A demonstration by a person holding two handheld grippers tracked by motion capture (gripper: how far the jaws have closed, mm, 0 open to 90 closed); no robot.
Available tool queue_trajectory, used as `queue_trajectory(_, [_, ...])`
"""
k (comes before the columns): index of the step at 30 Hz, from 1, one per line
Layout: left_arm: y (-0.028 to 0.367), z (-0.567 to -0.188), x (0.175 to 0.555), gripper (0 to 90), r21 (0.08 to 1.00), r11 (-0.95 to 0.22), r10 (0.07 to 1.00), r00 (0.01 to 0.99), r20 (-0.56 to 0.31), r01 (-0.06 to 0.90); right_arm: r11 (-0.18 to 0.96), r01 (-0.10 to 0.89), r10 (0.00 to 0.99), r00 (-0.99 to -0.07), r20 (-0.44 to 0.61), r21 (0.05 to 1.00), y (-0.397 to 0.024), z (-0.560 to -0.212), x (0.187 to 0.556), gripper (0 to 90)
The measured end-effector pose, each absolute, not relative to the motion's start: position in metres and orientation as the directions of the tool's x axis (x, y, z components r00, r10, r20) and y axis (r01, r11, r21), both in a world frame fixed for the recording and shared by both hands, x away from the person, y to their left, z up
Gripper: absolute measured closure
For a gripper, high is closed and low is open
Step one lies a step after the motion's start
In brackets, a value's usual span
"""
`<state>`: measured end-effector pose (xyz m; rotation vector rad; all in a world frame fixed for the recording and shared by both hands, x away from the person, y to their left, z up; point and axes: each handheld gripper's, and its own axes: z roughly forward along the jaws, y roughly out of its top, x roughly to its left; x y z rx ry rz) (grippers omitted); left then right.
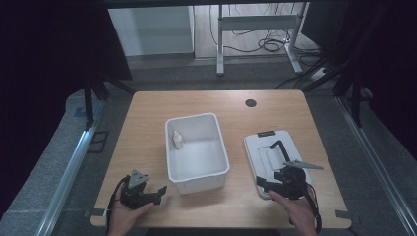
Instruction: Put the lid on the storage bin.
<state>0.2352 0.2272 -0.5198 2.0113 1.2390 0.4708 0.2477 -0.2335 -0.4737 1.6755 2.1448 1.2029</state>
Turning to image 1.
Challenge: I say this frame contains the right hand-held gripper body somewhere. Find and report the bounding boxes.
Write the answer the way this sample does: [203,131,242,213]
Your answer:
[273,159,325,201]

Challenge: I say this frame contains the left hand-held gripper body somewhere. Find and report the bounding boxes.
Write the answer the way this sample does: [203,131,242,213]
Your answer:
[119,168,150,210]

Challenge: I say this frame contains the white plastic box lid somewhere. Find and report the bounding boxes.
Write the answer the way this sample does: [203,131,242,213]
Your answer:
[243,130,313,201]

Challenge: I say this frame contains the person's left hand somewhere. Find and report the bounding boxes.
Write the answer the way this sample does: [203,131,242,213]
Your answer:
[106,183,155,236]

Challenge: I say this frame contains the person's right hand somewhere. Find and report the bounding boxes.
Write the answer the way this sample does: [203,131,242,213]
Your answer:
[268,190,319,236]

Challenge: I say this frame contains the white plastic storage box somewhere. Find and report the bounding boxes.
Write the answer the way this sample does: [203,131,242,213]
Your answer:
[164,112,231,195]

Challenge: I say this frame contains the small white dropper bottle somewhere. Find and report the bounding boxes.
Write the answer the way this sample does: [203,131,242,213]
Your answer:
[172,130,184,149]

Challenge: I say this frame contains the white power strip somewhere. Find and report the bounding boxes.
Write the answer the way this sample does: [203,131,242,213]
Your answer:
[309,66,329,82]

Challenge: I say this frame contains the black tripod stand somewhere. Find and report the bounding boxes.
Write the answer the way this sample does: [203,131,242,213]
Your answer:
[300,55,366,129]
[83,77,136,130]

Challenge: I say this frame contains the black curtain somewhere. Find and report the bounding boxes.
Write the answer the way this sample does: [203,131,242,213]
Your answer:
[340,0,417,160]
[0,0,134,217]

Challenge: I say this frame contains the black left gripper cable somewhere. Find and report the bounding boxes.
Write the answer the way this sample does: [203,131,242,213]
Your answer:
[104,175,132,236]

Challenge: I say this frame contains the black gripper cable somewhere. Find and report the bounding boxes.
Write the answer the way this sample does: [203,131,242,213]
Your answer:
[304,183,323,234]
[104,175,132,236]

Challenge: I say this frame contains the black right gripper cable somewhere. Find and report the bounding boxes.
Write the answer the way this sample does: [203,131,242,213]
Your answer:
[304,183,323,234]

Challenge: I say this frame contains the aluminium floor rail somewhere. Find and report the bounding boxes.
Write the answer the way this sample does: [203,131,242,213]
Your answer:
[336,95,417,236]
[34,98,108,236]

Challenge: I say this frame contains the black floor cables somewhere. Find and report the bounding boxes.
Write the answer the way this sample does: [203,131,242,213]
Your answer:
[208,4,324,58]

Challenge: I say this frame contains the white metal desk frame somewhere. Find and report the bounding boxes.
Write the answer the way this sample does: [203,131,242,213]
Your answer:
[215,2,310,78]

